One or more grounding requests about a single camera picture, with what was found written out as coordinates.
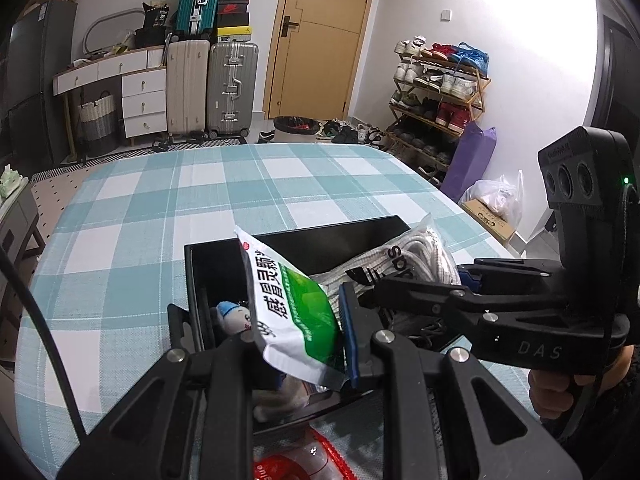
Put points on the printed cardboard box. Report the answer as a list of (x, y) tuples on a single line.
[(492, 227)]

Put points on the woven laundry basket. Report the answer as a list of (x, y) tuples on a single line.
[(97, 120)]

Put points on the beige suitcase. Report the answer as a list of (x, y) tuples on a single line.
[(187, 90)]

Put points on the grey plush toy blue cap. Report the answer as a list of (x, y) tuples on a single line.
[(235, 317)]

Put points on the teal checked tablecloth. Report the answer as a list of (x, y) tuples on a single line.
[(150, 240)]

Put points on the red and white packet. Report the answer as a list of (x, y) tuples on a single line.
[(300, 465)]

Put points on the person's right hand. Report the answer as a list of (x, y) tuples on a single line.
[(550, 390)]

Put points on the white oval hoop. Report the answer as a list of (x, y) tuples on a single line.
[(90, 30)]

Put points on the grey cabinet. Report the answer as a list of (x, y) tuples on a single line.
[(17, 220)]

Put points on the black paper bag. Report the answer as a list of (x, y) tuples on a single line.
[(156, 17)]

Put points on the rows of sneakers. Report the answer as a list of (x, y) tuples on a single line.
[(450, 85)]

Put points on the black door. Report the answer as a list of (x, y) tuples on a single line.
[(617, 75)]

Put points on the yellow black shoe box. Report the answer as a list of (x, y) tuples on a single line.
[(235, 35)]

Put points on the wooden door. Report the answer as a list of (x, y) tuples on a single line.
[(325, 75)]

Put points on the bagged white socks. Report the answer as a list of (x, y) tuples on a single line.
[(425, 250)]

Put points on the silver suitcase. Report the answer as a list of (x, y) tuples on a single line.
[(232, 90)]

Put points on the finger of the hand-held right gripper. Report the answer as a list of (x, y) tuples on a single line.
[(520, 275), (425, 297)]

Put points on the green and white medicine packet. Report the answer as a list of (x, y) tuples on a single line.
[(290, 310)]

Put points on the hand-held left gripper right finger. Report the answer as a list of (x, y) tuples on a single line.
[(352, 340)]

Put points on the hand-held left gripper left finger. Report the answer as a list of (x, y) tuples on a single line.
[(235, 360)]

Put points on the purple bag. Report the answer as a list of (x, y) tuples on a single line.
[(470, 165)]

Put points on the grey refrigerator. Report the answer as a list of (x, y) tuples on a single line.
[(45, 60)]

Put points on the white plastic bag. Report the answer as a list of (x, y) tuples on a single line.
[(492, 195)]

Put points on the white desk with drawers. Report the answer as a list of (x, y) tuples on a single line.
[(142, 105)]

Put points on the black case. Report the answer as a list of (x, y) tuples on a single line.
[(150, 38)]

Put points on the black cardboard box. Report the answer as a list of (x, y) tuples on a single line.
[(220, 270)]

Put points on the black red shoe box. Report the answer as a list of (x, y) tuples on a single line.
[(233, 2)]

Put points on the round waste bin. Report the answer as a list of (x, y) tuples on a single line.
[(295, 130)]

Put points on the teal suitcase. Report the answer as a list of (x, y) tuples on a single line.
[(197, 0)]

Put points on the wooden shoe rack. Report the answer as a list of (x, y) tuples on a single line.
[(481, 90)]

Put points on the green tissue pack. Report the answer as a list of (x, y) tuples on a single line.
[(10, 182)]

